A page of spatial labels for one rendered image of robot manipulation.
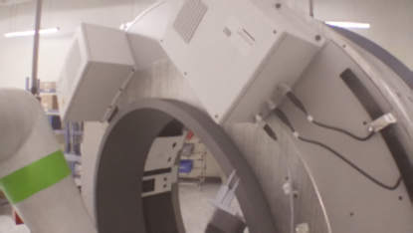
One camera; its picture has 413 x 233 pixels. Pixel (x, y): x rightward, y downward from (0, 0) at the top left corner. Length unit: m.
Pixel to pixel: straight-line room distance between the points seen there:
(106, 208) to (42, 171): 0.75
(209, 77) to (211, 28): 0.08
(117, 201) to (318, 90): 0.93
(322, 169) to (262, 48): 0.22
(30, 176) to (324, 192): 0.46
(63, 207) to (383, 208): 0.48
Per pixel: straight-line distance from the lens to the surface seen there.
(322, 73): 0.49
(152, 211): 1.44
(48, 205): 0.48
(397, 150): 0.43
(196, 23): 0.51
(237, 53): 0.43
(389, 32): 6.92
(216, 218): 0.43
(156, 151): 1.23
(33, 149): 0.47
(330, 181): 0.49
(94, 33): 0.96
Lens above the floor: 1.54
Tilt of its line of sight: 2 degrees down
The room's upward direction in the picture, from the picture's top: 1 degrees clockwise
